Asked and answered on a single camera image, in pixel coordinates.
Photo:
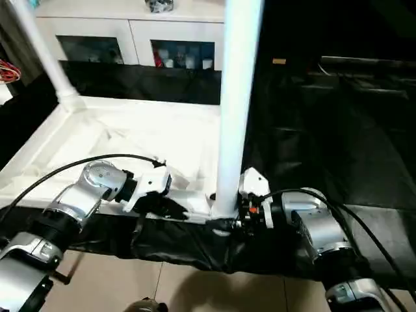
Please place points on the black folding table frame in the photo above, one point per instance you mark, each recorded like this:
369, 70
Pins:
62, 276

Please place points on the white glass-door cabinet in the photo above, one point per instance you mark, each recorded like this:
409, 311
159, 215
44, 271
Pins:
130, 29

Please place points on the small tan block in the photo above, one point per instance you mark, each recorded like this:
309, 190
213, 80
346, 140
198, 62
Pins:
279, 62

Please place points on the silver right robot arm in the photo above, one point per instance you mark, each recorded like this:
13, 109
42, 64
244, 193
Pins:
318, 227

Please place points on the black work mat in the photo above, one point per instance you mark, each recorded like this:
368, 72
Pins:
338, 149

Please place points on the white plastic table leg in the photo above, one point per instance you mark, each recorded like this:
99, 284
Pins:
237, 84
45, 52

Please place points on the white plastic table top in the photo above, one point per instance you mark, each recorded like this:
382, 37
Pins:
130, 130

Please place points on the gray metal parts pile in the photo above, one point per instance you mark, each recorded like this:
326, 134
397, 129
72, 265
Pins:
160, 5

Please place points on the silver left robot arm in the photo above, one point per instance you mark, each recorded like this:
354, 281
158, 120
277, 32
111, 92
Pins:
91, 185

